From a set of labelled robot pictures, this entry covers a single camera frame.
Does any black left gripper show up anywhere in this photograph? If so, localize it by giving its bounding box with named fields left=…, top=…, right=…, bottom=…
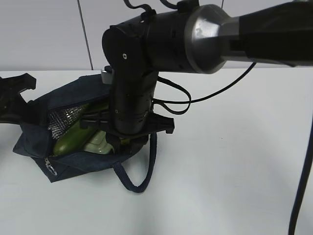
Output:
left=0, top=73, right=47, bottom=125

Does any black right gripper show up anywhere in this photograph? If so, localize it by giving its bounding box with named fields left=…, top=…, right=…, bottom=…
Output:
left=80, top=110, right=175, bottom=149

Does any green lidded glass container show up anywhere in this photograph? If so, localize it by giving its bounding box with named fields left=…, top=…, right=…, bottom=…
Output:
left=83, top=131, right=114, bottom=155

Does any dark blue lunch bag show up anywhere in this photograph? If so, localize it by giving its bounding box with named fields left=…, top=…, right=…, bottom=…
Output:
left=13, top=74, right=157, bottom=193

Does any green cucumber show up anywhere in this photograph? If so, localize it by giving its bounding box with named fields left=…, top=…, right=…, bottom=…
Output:
left=53, top=102, right=111, bottom=157

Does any yellow pear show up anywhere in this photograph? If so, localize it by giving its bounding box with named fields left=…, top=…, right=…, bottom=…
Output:
left=121, top=139, right=136, bottom=146

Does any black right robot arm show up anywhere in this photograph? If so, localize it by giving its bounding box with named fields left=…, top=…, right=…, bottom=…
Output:
left=80, top=0, right=313, bottom=139

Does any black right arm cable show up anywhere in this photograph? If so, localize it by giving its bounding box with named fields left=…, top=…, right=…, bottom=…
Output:
left=150, top=62, right=257, bottom=116

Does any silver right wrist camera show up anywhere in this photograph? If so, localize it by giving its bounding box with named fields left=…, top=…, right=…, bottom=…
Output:
left=101, top=65, right=114, bottom=85

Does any dark blue hanging strap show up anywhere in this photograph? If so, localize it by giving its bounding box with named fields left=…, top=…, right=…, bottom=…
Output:
left=288, top=117, right=313, bottom=235

